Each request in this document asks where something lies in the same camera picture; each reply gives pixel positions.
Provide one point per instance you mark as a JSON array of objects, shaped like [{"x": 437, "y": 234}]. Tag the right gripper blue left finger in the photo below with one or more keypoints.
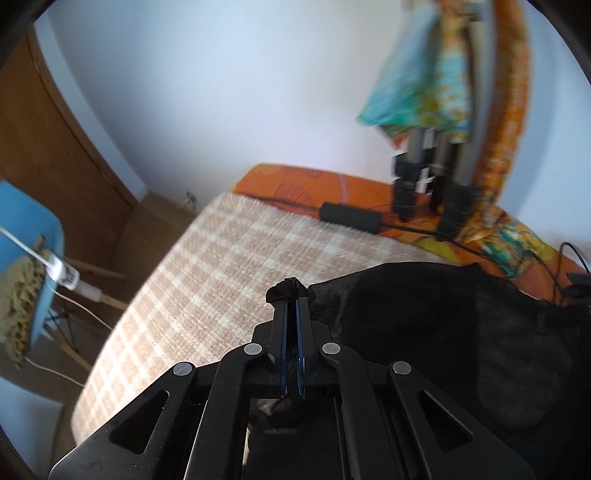
[{"x": 252, "y": 371}]

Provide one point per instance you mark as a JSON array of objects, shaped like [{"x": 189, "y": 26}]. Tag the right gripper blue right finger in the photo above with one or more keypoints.
[{"x": 339, "y": 377}]

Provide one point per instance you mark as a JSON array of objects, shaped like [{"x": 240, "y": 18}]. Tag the black t-shirt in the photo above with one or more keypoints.
[{"x": 519, "y": 365}]

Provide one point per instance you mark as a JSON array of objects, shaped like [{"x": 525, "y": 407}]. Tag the checkered beige bed cover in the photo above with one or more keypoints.
[{"x": 209, "y": 292}]

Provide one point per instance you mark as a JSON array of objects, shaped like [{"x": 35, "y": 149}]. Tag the white clip desk lamp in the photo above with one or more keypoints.
[{"x": 60, "y": 271}]

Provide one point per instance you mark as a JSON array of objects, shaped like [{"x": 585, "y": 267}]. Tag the black power adapter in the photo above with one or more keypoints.
[{"x": 351, "y": 217}]

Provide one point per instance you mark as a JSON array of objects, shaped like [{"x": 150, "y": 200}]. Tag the orange patterned bed sheet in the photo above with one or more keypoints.
[{"x": 507, "y": 248}]

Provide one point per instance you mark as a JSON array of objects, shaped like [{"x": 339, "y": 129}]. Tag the leopard print cloth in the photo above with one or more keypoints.
[{"x": 21, "y": 284}]

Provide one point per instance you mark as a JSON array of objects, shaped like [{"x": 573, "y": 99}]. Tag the grey tripod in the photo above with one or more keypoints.
[{"x": 452, "y": 165}]

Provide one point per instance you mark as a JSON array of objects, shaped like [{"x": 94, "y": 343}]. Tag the blue chair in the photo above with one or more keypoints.
[{"x": 29, "y": 231}]

